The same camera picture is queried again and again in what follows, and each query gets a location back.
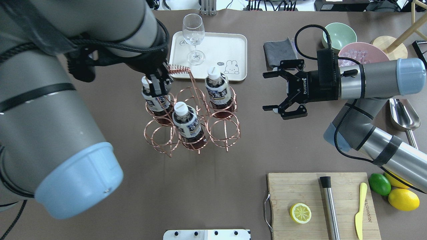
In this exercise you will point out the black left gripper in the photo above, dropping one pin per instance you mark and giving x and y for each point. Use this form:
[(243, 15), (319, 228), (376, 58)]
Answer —
[(149, 67)]

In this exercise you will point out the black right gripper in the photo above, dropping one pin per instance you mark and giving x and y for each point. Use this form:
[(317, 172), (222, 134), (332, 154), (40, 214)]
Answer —
[(321, 87)]

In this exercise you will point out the copper wire bottle basket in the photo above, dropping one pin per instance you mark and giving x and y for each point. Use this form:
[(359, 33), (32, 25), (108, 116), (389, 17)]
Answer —
[(223, 133)]

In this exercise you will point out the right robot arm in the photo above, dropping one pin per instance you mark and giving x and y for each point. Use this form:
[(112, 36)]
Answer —
[(366, 88)]

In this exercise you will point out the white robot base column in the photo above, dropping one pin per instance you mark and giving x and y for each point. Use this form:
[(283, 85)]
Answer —
[(208, 234)]

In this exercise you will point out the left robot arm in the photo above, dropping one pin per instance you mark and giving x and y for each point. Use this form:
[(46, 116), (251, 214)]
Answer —
[(51, 147)]

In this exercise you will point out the tea bottle back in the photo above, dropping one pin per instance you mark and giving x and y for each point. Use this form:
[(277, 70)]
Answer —
[(161, 107)]

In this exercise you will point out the tea bottle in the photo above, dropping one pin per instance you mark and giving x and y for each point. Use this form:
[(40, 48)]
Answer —
[(161, 107), (218, 88), (188, 126)]

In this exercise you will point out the tea bottle front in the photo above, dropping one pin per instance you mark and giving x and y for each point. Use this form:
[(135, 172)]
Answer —
[(188, 126)]

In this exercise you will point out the tea bottle middle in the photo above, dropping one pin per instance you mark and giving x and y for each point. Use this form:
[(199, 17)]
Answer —
[(218, 88)]

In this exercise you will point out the grey folded cloth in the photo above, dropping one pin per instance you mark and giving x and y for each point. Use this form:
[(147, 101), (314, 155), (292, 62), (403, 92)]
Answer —
[(277, 51)]

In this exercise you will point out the clear wine glass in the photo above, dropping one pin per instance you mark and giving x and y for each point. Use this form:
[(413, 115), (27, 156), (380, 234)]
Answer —
[(193, 32)]

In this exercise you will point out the green bowl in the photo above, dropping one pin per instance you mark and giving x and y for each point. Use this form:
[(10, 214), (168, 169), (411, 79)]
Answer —
[(340, 35)]

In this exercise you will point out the pink bowl with ice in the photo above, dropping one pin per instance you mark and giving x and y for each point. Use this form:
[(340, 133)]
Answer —
[(363, 53)]

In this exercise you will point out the cream rabbit tray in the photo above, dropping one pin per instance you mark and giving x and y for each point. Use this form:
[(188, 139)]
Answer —
[(226, 51)]

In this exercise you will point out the wooden cutting board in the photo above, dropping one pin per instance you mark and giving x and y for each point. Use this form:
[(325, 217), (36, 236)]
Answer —
[(287, 189)]

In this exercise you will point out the wooden glass tree stand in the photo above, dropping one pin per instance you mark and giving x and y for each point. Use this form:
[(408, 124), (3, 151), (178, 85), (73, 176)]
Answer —
[(394, 48)]

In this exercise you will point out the metal ice scoop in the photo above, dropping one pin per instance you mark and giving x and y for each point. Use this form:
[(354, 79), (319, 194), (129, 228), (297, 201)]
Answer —
[(404, 118)]

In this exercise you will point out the half lemon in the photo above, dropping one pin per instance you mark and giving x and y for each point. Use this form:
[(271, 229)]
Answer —
[(300, 213)]

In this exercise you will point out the green lime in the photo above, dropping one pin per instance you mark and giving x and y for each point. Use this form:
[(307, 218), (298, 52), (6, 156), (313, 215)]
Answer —
[(379, 184)]

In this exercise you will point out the yellow lemon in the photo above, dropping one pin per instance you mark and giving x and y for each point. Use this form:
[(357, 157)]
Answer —
[(396, 181), (403, 199)]

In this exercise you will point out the metal muddler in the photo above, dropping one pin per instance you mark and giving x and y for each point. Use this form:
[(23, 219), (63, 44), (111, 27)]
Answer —
[(332, 216)]

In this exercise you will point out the yellow plastic knife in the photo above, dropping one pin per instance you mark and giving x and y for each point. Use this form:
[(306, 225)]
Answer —
[(358, 218)]

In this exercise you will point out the aluminium frame post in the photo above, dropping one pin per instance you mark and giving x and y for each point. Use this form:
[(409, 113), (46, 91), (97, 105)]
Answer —
[(208, 7)]

